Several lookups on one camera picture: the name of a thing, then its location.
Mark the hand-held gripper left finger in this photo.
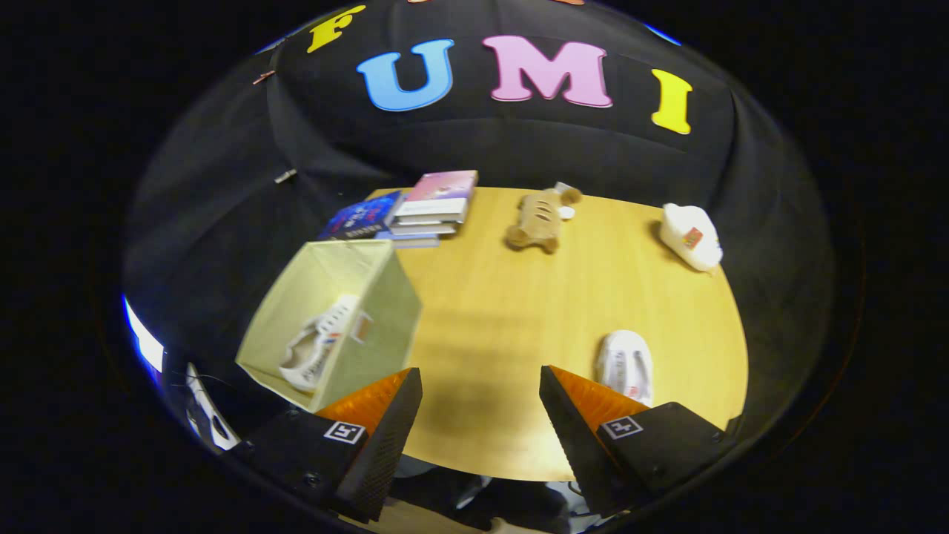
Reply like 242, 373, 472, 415
236, 368, 423, 524

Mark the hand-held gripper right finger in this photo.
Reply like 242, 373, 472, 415
539, 366, 731, 520

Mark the white shoe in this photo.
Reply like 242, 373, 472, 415
278, 294, 373, 394
595, 329, 655, 407

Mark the pale green fabric storage box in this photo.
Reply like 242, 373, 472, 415
236, 239, 423, 413

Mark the white device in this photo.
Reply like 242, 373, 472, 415
184, 362, 240, 452

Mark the light blue book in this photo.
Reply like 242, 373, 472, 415
374, 231, 443, 249

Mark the tan bread-shaped plush toy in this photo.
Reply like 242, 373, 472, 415
506, 183, 583, 254

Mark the thin white book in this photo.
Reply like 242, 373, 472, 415
388, 220, 460, 237

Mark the white plush toy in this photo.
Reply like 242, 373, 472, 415
659, 202, 724, 272

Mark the dark blue book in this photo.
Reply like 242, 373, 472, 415
319, 191, 406, 241

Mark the lit monitor screen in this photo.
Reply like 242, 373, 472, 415
122, 295, 166, 383

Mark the pink cover book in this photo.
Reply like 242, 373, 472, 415
393, 171, 480, 225

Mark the black backdrop cloth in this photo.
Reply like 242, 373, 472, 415
122, 0, 837, 446

